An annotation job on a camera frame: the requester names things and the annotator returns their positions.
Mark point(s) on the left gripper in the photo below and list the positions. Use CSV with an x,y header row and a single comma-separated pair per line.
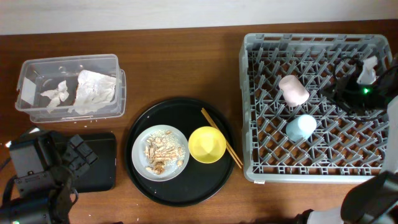
x,y
75,158

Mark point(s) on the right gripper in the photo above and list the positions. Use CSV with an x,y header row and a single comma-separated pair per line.
x,y
341,94

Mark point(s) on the pink plastic cup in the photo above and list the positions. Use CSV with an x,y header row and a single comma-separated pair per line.
x,y
294,92

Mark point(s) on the blue plastic cup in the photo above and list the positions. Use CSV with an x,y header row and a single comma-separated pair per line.
x,y
301,127

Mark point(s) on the gold snack wrapper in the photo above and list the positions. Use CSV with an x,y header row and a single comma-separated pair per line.
x,y
56,96

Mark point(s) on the white napkin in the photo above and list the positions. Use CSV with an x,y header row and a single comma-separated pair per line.
x,y
90,92

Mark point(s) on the yellow plastic bowl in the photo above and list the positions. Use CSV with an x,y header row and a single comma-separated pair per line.
x,y
194,143

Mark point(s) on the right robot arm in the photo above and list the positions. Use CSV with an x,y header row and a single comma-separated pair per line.
x,y
375,200

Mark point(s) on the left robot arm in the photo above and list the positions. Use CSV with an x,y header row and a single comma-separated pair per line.
x,y
50,206

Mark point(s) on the grey dishwasher rack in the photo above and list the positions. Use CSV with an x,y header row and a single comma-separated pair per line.
x,y
342,149

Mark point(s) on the clear plastic waste bin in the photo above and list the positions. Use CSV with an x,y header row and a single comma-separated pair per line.
x,y
40,75

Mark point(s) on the black rectangular tray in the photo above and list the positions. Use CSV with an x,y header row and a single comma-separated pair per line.
x,y
102,174

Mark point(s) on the grey plate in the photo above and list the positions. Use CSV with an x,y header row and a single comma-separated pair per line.
x,y
140,162

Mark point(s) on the food scraps pile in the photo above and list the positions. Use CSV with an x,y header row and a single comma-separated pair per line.
x,y
163,150

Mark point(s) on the wooden chopstick lower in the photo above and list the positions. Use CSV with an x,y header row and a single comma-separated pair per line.
x,y
213,144

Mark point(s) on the round black serving tray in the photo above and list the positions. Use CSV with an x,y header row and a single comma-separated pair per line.
x,y
198,181

